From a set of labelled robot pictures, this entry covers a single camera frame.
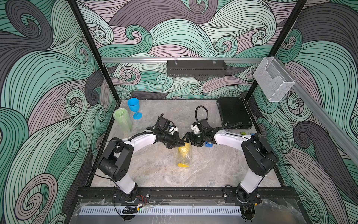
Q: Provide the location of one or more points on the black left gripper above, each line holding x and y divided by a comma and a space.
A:
175, 139

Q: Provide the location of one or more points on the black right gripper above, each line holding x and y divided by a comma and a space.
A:
192, 140

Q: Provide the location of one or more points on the blue tape dispenser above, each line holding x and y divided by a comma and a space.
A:
208, 144

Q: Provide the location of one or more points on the yellow plastic wine glass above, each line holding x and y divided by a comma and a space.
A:
184, 155

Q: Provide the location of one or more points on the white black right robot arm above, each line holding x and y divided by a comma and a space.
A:
259, 155

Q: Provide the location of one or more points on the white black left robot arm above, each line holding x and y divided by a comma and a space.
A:
116, 158

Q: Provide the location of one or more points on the blue plastic wine glass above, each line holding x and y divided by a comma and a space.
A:
134, 106

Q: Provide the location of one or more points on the black hard case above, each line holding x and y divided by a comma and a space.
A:
234, 113

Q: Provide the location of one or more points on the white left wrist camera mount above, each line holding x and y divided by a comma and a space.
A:
173, 128

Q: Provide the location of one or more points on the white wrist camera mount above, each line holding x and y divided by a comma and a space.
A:
173, 128
195, 129

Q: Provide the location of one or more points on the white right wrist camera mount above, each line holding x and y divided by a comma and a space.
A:
195, 129

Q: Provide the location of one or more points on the black wall tray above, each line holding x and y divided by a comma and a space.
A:
198, 69

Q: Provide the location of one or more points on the clear acrylic wall box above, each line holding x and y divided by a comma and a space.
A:
273, 78

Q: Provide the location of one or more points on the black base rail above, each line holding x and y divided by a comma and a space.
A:
158, 194

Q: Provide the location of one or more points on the white slotted cable duct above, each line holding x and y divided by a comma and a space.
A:
163, 210

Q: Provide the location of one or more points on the black frame post right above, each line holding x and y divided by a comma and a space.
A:
280, 40

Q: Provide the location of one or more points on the black frame post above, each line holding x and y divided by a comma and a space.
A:
85, 30
280, 40

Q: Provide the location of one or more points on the black frame post left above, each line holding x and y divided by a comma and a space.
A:
85, 30

